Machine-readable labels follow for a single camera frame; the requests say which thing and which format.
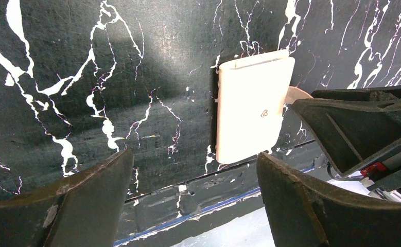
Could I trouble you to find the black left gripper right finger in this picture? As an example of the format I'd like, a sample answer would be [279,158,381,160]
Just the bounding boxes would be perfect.
[256,152,401,246]

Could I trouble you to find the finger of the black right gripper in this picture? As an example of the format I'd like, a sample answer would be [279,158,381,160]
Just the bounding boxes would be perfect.
[291,85,401,191]

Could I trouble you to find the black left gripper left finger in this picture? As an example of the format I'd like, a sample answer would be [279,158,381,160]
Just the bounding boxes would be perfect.
[0,149,134,246]

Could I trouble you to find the beige leather card holder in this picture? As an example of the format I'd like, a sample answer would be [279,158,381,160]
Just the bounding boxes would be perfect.
[216,49,311,164]

